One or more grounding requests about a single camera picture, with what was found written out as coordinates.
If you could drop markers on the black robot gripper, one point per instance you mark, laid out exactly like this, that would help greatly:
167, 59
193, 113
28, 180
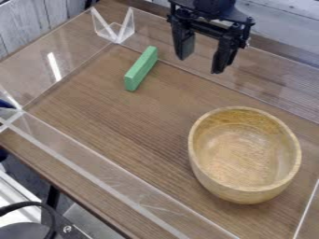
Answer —
213, 18

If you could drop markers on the green rectangular block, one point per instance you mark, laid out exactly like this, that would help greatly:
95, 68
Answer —
140, 68

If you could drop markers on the light wooden bowl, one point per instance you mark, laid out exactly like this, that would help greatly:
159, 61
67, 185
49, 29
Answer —
244, 154

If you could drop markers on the blue object at left edge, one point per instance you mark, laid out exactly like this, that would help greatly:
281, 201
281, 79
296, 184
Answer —
5, 104

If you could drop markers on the black table leg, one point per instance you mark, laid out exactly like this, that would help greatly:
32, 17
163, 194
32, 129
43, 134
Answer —
52, 197

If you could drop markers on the clear acrylic enclosure walls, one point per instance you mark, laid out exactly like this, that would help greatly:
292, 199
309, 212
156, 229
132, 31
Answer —
111, 145

